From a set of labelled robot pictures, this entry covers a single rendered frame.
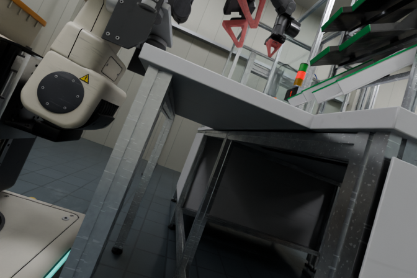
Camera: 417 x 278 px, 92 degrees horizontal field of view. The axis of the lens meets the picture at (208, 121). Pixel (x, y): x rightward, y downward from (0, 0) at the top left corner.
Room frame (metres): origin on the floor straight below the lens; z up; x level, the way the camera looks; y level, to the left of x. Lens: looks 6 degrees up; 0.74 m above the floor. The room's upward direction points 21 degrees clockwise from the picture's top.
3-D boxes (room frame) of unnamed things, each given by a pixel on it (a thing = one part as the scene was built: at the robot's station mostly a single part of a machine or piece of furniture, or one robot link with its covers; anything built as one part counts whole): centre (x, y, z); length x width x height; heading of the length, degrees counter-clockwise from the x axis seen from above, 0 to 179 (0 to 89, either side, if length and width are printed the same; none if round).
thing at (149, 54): (0.82, -0.14, 0.84); 0.90 x 0.70 x 0.03; 7
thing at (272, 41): (0.94, -0.16, 1.28); 0.07 x 0.07 x 0.09; 8
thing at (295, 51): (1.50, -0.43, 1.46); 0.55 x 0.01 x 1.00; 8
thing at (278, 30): (0.93, -0.16, 1.35); 0.10 x 0.07 x 0.07; 8
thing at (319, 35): (1.22, -0.47, 1.46); 0.03 x 0.03 x 1.00; 8
